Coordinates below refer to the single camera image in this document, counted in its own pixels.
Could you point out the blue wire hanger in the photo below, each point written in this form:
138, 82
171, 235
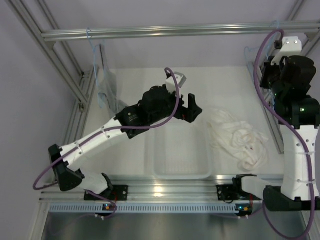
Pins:
267, 51

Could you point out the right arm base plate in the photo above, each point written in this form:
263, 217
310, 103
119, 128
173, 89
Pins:
228, 194

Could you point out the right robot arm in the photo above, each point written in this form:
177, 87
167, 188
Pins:
298, 116

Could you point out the blue hanger with grey shirt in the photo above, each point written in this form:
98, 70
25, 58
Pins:
98, 69

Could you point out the aluminium frame left posts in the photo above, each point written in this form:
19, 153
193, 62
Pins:
34, 102

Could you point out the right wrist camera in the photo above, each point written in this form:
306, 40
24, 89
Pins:
287, 47

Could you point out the aluminium frame top rail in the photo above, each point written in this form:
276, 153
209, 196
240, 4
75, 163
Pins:
63, 35

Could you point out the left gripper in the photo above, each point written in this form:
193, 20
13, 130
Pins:
188, 114

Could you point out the grey shirt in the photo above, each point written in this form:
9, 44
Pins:
107, 88

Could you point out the white cable duct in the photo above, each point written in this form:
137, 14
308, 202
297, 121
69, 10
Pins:
128, 208

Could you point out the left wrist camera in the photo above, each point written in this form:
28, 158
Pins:
180, 80

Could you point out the white tank top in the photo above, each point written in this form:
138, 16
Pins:
238, 139

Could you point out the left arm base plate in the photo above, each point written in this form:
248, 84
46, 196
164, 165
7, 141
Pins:
118, 193

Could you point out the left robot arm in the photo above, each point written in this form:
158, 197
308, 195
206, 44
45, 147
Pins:
156, 104

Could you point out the aluminium front rail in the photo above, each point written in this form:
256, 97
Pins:
151, 190

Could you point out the white plastic basket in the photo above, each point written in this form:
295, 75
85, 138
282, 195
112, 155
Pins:
179, 151

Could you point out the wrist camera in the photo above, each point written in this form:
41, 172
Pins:
287, 47
180, 80

